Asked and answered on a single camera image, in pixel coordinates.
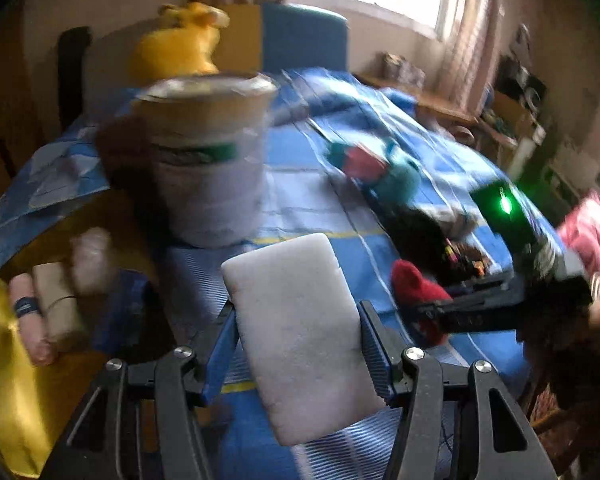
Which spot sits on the black rolled mat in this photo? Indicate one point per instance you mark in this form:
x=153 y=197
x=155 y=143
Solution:
x=72 y=75

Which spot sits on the pink speckled sock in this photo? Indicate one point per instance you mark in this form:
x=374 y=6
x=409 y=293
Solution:
x=92 y=260

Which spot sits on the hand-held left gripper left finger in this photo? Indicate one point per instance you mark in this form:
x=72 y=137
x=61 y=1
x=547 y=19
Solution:
x=220 y=350

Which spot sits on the cream sock with band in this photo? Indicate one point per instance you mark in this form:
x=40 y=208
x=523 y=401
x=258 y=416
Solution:
x=60 y=320

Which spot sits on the teal and pink plush toy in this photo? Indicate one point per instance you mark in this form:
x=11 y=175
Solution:
x=400 y=180

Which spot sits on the gold-lined cardboard box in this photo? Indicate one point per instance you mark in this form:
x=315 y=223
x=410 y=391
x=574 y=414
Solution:
x=10 y=385

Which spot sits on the pink cloth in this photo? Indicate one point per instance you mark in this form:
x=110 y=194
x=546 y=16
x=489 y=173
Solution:
x=590 y=240

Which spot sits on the large metal tin can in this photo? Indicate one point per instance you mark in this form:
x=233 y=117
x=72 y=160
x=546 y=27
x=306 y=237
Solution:
x=205 y=185

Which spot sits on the brown wicker chair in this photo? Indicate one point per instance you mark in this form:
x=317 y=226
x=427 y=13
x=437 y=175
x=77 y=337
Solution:
x=555 y=410

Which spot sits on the red sock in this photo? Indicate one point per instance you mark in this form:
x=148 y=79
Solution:
x=415 y=280

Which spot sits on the blue grey yellow headboard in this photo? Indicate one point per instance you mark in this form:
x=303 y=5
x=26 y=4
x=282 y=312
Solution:
x=305 y=35

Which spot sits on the yellow giraffe plush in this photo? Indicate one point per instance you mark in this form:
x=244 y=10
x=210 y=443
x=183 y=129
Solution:
x=175 y=50

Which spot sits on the dark maroon box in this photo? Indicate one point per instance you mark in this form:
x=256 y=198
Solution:
x=122 y=155

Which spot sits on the brown cardboard box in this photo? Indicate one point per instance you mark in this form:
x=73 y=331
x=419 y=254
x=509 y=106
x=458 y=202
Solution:
x=510 y=112

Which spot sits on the white cloth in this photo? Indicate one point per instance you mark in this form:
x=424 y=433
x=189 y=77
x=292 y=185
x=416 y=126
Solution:
x=455 y=220

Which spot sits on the dark blue cloth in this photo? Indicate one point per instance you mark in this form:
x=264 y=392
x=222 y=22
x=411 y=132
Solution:
x=122 y=310

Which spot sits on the wooden wardrobe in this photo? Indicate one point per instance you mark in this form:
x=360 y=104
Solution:
x=10 y=85

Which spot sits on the clear desk organizer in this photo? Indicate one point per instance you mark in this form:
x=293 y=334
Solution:
x=405 y=70

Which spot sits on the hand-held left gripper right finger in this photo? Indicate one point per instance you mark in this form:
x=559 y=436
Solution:
x=377 y=345

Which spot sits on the wooden desk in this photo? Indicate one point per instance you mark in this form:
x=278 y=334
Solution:
x=445 y=107

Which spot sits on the black braided wig with beads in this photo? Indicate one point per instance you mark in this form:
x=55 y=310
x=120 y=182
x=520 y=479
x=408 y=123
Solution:
x=420 y=232

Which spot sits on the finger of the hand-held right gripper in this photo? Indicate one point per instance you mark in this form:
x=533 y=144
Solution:
x=475 y=317
x=490 y=285

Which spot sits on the pink roll with blue band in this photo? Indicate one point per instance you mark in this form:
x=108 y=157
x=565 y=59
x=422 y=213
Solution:
x=30 y=330

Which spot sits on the white box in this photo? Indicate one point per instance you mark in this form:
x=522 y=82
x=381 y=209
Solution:
x=525 y=155

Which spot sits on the white foam sponge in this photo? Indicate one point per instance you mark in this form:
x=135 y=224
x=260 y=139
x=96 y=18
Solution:
x=300 y=335

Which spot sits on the black electronic device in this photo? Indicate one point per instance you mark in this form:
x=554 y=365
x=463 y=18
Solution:
x=522 y=80

